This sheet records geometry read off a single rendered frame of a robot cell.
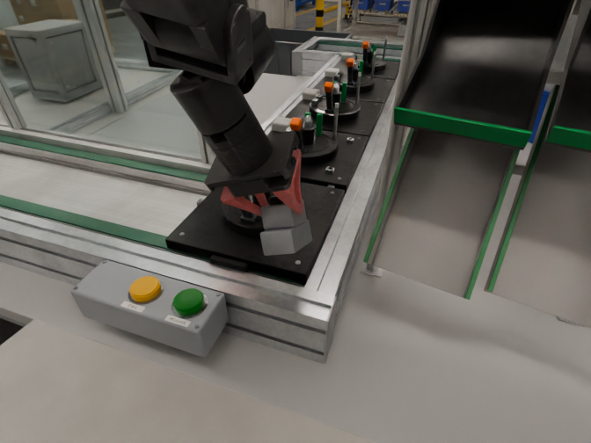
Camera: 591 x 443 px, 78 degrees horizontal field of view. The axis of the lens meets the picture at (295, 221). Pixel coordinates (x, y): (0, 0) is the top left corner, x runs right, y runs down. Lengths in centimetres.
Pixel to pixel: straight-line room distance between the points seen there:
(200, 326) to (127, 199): 42
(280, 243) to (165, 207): 39
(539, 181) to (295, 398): 43
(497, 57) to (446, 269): 26
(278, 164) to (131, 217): 46
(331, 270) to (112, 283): 32
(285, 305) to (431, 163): 28
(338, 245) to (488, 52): 33
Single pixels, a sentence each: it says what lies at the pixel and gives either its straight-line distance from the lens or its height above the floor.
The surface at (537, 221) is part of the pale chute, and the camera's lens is 56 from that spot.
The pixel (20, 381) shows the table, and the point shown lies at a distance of 68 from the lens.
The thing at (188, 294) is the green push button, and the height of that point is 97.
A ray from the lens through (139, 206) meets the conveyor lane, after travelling 82.
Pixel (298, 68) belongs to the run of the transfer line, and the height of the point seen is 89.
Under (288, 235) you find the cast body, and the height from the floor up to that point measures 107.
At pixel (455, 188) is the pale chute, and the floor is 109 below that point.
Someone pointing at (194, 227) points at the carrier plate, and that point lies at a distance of 63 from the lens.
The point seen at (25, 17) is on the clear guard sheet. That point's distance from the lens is 102.
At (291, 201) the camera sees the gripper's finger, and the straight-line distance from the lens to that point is 42.
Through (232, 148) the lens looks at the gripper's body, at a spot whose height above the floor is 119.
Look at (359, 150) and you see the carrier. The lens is 86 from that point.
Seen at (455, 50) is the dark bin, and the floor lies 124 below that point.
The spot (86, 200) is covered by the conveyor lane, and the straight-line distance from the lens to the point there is 88.
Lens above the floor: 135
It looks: 38 degrees down
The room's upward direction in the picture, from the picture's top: straight up
